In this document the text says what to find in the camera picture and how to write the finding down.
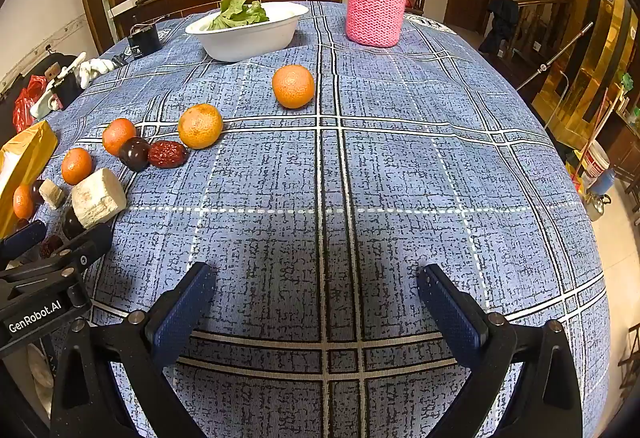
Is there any large white yam piece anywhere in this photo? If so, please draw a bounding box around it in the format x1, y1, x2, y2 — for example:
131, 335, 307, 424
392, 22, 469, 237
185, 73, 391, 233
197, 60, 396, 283
71, 168, 127, 230

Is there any red plastic bag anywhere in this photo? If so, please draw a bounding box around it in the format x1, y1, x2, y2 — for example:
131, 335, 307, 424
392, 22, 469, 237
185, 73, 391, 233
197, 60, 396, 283
12, 74, 51, 134

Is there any white hand tool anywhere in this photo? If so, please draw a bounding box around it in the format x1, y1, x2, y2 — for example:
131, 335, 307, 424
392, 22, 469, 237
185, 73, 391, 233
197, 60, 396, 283
30, 63, 83, 119

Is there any metal pole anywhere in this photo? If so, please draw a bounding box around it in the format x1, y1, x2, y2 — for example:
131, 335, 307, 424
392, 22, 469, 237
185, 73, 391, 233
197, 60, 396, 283
517, 22, 593, 91

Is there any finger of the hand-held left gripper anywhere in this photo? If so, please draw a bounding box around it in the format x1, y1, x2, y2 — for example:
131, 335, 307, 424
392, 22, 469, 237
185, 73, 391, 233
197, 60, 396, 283
0, 223, 115, 291
0, 219, 48, 264

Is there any red date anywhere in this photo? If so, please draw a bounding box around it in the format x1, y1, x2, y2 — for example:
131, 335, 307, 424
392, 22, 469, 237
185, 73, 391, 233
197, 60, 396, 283
148, 140, 190, 169
40, 234, 64, 259

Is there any dark figure statue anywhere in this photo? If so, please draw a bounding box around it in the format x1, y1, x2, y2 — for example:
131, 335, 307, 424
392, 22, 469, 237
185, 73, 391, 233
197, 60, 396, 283
480, 0, 521, 61

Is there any small white yam piece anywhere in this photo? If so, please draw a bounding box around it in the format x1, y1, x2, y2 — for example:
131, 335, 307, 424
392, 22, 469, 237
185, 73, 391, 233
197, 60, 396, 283
39, 179, 67, 210

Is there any wooden stair railing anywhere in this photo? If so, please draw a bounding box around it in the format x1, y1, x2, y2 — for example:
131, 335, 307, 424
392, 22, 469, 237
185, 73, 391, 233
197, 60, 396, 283
500, 0, 576, 69

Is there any tangerine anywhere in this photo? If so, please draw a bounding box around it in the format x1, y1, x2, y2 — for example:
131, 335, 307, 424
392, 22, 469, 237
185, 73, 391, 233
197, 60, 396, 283
272, 64, 316, 110
102, 118, 137, 157
178, 103, 224, 150
12, 184, 35, 220
61, 148, 94, 185

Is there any blue plaid tablecloth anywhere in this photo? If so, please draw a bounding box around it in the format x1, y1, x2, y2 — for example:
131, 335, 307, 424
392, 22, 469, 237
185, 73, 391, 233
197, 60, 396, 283
30, 0, 613, 438

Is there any black sofa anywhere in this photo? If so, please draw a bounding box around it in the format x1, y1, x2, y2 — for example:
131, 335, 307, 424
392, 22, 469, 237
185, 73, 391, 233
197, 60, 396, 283
0, 52, 86, 144

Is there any white bucket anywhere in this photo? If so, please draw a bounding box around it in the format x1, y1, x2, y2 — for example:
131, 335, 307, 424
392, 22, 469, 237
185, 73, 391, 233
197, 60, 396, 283
580, 140, 611, 191

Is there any white bowl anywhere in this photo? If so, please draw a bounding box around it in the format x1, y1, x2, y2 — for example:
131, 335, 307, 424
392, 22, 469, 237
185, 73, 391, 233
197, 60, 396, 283
185, 1, 310, 63

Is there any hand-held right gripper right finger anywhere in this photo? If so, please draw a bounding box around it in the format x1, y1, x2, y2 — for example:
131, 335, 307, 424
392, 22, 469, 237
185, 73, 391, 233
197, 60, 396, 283
417, 264, 585, 438

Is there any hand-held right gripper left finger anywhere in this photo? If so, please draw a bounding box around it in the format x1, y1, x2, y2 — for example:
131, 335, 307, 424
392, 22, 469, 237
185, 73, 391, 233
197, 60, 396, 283
50, 262, 217, 438

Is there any green lettuce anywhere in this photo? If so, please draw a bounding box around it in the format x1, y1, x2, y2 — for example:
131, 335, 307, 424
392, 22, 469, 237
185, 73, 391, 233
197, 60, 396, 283
207, 0, 271, 31

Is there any yellow-rimmed white tray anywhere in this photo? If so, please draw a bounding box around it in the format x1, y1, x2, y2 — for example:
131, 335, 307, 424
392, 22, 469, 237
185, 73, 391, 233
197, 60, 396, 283
0, 120, 58, 239

